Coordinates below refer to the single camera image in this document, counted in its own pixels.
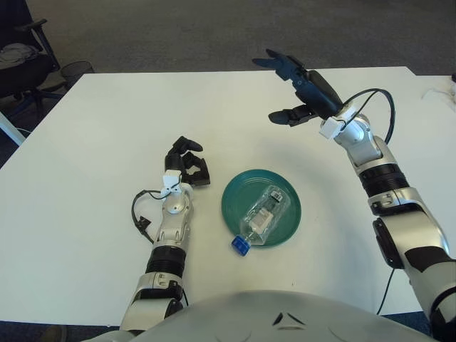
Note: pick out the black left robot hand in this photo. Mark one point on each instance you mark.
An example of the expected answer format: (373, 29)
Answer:
(174, 162)

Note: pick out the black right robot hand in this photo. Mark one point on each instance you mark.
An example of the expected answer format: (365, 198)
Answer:
(317, 92)

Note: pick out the clear bottle with blue cap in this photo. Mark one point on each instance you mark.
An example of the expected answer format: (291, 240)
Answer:
(263, 217)

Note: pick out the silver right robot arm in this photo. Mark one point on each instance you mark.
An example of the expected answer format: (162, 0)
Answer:
(402, 221)

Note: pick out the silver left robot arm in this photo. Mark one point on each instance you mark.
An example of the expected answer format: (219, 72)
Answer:
(172, 228)

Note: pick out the green round plate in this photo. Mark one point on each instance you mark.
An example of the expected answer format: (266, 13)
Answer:
(242, 194)

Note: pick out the white table leg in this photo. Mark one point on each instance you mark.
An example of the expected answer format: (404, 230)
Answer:
(10, 128)

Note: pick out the grey robot torso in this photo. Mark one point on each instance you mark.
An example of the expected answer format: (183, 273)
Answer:
(249, 317)

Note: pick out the black office chair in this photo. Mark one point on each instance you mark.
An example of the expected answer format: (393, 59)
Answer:
(21, 75)

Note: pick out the grey cloth bundle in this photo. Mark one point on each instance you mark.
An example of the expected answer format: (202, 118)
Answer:
(16, 53)

